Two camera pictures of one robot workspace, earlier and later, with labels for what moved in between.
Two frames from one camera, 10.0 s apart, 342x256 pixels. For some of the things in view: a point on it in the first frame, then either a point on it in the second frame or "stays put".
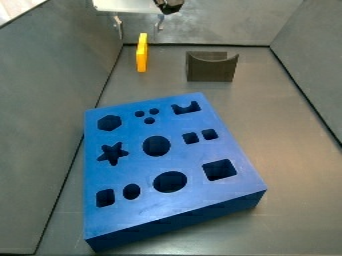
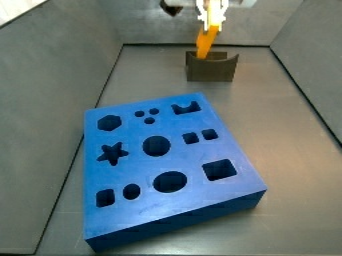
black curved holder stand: (209, 66) stays put
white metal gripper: (140, 6) → (219, 5)
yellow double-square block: (141, 53) → (204, 40)
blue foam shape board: (161, 170) stays put
